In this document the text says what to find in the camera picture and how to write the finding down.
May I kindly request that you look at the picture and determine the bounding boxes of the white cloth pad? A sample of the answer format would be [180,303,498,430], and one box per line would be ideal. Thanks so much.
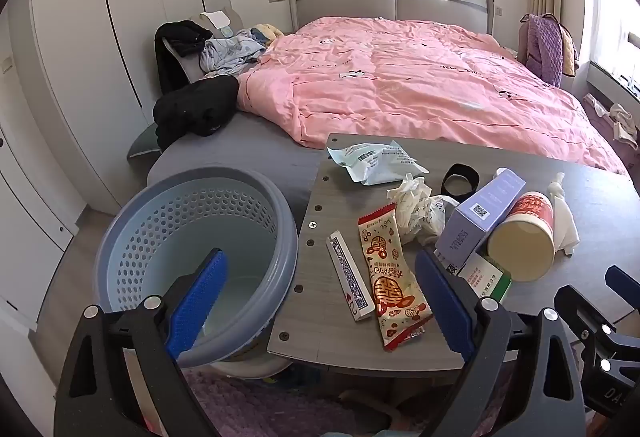
[200,10,232,30]

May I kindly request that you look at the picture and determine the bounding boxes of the black ring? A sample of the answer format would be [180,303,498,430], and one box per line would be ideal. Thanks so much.
[441,164,482,199]

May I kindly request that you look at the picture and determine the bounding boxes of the twisted white tissue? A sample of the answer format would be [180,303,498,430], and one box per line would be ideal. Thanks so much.
[546,172,581,258]

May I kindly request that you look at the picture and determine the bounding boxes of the lavender cardboard box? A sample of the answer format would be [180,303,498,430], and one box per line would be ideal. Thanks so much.
[434,168,527,268]

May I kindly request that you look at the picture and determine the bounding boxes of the pink duvet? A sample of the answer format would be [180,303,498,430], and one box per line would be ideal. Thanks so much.
[235,16,632,175]

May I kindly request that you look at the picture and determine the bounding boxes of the green and white small box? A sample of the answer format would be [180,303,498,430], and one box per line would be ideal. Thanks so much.
[446,251,513,305]

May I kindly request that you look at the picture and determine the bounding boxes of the white door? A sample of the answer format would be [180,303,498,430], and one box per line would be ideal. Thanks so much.
[0,117,86,323]

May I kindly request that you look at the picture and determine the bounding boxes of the crumpled white tissue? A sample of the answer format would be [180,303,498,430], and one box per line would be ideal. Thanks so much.
[386,174,460,248]

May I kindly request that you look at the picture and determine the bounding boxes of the blue perforated plastic basket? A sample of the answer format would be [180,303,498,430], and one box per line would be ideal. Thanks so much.
[92,166,299,368]

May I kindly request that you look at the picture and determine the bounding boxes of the red and white paper cup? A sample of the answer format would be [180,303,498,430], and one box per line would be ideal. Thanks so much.
[487,190,557,283]

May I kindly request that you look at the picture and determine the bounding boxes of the white narrow packet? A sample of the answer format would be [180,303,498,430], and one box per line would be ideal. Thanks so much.
[325,230,376,323]

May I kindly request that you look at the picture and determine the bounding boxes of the grey chair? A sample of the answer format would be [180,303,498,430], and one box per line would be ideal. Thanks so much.
[165,6,246,83]

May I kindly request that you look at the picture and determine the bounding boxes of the purple fluffy rug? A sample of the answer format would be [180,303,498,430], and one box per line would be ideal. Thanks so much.
[182,367,401,437]

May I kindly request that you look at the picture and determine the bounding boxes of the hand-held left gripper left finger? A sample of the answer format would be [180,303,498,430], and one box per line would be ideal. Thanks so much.
[54,248,230,437]

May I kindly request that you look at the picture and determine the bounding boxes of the white clothes heap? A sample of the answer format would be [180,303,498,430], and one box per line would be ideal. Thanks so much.
[582,93,640,148]

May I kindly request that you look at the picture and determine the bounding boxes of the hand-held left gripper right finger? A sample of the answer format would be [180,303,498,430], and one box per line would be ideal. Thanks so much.
[414,248,586,437]

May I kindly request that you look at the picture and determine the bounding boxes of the black clothes pile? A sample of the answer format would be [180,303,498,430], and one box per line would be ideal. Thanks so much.
[152,75,241,150]

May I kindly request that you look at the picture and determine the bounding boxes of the yellow cloth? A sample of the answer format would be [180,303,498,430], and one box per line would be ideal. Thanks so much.
[252,22,286,48]

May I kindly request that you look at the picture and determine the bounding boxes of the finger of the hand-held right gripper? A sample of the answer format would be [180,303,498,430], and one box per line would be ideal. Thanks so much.
[554,285,626,353]
[604,264,640,301]

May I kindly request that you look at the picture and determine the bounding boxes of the pale blue wet wipe packet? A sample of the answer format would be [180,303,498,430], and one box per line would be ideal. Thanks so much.
[326,140,430,186]

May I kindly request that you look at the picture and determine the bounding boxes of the window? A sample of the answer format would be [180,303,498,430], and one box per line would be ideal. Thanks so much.
[590,0,640,98]

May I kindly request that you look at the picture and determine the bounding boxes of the pale blue clothes pile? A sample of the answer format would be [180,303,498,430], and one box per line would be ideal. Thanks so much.
[200,28,266,78]

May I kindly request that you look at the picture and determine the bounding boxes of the red and white snack packet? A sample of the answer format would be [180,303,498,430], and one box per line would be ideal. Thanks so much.
[357,208,435,352]

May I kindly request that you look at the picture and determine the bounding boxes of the white wardrobe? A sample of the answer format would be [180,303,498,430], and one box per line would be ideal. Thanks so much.
[30,0,231,218]

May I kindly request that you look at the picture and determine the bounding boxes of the grey bed sheet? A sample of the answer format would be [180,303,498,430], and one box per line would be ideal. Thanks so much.
[146,110,331,218]

